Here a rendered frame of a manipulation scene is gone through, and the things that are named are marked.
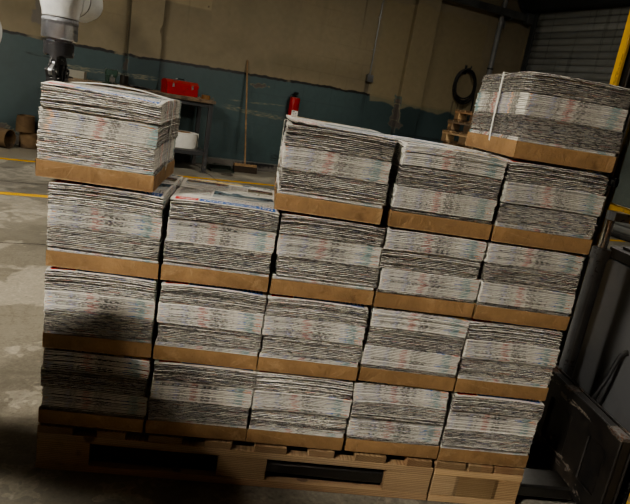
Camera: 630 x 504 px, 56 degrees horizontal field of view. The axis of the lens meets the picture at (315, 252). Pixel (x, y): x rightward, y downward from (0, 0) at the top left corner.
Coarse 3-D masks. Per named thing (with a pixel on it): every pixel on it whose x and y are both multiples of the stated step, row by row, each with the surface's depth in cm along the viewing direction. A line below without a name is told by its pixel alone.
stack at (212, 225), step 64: (64, 192) 148; (128, 192) 149; (192, 192) 162; (256, 192) 178; (128, 256) 154; (192, 256) 155; (256, 256) 157; (320, 256) 159; (384, 256) 161; (448, 256) 162; (64, 320) 157; (128, 320) 158; (192, 320) 159; (256, 320) 162; (320, 320) 163; (384, 320) 165; (448, 320) 167; (64, 384) 162; (128, 384) 164; (192, 384) 165; (256, 384) 167; (320, 384) 169; (384, 384) 171; (64, 448) 166; (192, 448) 170; (256, 448) 172
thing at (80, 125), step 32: (64, 96) 140; (96, 96) 141; (128, 96) 145; (64, 128) 143; (96, 128) 144; (128, 128) 144; (160, 128) 149; (64, 160) 145; (96, 160) 146; (128, 160) 147; (160, 160) 157
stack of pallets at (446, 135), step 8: (456, 112) 787; (464, 112) 771; (472, 112) 757; (448, 120) 790; (456, 120) 785; (464, 120) 787; (448, 128) 790; (456, 128) 789; (464, 128) 763; (448, 136) 785; (464, 136) 756; (448, 144) 785; (456, 144) 771; (464, 144) 755
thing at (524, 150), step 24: (480, 144) 179; (504, 144) 162; (528, 144) 155; (600, 168) 159; (504, 240) 162; (528, 240) 162; (552, 240) 163; (576, 240) 163; (480, 312) 166; (504, 312) 167; (528, 312) 168; (456, 384) 172; (480, 384) 173; (504, 384) 173; (456, 456) 179; (480, 456) 180; (504, 456) 180; (528, 456) 181
